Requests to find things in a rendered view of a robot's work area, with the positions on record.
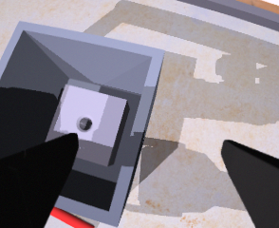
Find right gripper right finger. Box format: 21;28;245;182
221;140;279;228

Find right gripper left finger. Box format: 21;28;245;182
0;133;79;228

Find pale lavender flat plate with hole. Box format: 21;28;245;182
46;85;130;166

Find red peg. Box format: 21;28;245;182
51;207;95;228

